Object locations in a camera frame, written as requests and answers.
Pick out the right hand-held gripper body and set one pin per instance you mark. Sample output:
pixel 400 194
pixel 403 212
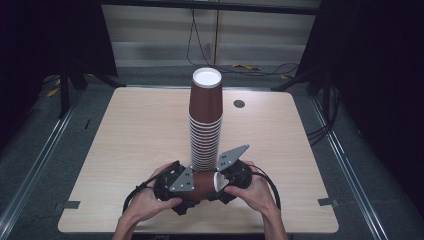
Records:
pixel 233 156

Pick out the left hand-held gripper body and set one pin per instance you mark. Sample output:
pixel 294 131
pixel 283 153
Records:
pixel 182 181

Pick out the single brown paper cup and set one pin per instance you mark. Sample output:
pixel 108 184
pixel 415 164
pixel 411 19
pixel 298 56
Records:
pixel 203 186

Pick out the stack of brown paper cups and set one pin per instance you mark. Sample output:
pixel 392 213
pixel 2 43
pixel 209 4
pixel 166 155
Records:
pixel 205 100

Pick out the person's right hand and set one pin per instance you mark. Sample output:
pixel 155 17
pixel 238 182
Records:
pixel 260 193

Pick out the person's left hand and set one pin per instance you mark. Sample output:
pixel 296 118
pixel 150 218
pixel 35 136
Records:
pixel 145 206

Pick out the round dark table grommet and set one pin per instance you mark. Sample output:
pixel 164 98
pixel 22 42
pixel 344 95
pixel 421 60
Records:
pixel 239 103

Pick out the yellow tape piece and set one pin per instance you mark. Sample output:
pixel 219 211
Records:
pixel 246 66
pixel 286 77
pixel 52 92

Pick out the grey tape strip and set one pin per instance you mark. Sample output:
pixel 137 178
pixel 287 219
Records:
pixel 71 204
pixel 327 202

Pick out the black metal stand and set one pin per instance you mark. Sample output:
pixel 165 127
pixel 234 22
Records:
pixel 64 96
pixel 300 79

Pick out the black overhead beam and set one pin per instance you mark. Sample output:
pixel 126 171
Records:
pixel 213 6

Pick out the black curtain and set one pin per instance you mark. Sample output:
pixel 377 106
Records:
pixel 376 83
pixel 40 36

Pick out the metal floor rail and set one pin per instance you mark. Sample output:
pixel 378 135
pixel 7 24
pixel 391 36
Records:
pixel 36 160
pixel 346 163

